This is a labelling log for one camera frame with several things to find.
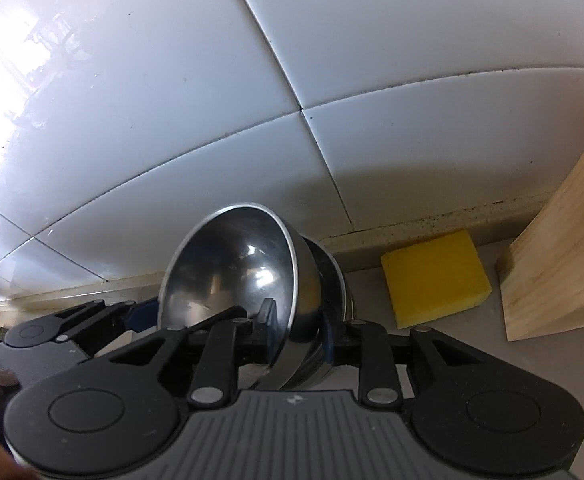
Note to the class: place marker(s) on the yellow sponge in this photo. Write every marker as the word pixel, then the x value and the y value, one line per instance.
pixel 431 280

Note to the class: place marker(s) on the light wooden block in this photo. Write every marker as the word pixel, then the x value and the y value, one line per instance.
pixel 561 260

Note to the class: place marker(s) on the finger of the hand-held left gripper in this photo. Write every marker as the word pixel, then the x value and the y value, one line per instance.
pixel 141 314

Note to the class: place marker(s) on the medium steel bowl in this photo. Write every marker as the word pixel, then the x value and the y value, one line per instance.
pixel 340 285

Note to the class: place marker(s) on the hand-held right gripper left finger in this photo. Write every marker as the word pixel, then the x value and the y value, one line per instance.
pixel 269 325

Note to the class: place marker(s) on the small steel bowl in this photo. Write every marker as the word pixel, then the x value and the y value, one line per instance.
pixel 222 270

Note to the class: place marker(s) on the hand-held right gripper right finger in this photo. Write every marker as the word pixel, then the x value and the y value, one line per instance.
pixel 330 345

